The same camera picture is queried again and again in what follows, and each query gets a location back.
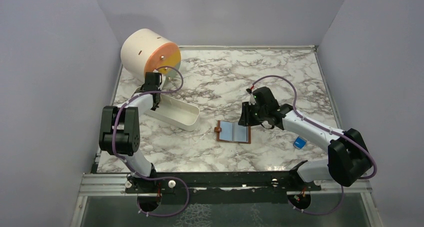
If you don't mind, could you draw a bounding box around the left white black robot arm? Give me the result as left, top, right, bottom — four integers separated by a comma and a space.
99, 72, 162, 193

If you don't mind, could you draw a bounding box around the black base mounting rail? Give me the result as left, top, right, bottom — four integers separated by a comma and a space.
125, 171, 321, 205

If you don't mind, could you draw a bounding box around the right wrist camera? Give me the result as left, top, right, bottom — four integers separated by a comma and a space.
248, 93, 257, 106

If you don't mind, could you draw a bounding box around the round cream drawer cabinet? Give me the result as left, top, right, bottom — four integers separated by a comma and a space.
120, 28, 182, 83

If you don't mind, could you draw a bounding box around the brown leather card holder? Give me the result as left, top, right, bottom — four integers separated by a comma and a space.
213, 120, 251, 144

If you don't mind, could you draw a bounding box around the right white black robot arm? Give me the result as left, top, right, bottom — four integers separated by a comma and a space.
238, 87, 373, 191

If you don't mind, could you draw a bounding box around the white rectangular plastic tray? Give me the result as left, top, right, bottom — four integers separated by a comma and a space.
145, 94, 200, 132

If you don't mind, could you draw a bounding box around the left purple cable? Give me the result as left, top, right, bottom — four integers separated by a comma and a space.
111, 65, 191, 219

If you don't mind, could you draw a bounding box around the small blue object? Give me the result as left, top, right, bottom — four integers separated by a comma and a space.
293, 136, 308, 150

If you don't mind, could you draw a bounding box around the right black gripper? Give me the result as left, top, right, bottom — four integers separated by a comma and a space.
238, 101, 267, 127

